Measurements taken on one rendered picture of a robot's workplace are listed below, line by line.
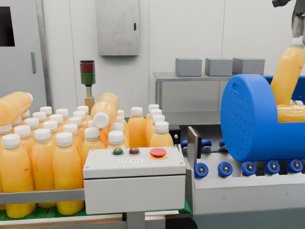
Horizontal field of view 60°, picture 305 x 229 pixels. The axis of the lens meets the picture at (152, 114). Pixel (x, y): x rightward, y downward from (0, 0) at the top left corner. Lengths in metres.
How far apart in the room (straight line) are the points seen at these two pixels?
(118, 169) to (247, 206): 0.49
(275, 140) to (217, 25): 3.66
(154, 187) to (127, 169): 0.07
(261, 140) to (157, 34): 3.54
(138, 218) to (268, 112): 0.45
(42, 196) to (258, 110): 0.61
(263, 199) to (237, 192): 0.09
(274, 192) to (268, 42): 3.91
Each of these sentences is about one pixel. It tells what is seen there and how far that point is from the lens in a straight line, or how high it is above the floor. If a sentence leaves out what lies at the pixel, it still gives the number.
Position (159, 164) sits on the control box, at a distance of 0.53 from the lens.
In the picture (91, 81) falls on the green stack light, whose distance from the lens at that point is 1.16.
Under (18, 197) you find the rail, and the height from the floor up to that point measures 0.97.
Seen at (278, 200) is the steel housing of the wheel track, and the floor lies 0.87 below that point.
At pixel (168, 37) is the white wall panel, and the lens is 4.23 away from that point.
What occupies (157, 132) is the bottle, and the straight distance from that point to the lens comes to 0.75.
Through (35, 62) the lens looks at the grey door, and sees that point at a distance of 4.41.
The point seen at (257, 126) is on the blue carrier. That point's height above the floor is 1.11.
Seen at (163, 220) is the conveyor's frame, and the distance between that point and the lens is 0.73.
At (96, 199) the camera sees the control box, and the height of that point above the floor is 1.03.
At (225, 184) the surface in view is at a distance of 0.85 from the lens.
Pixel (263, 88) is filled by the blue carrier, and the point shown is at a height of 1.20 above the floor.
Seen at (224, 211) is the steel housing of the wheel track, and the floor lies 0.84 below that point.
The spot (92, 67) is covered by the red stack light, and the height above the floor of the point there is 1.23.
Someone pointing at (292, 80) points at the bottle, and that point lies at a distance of 0.93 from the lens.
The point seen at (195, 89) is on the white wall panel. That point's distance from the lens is 4.37.
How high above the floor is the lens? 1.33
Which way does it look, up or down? 15 degrees down
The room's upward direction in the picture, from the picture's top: straight up
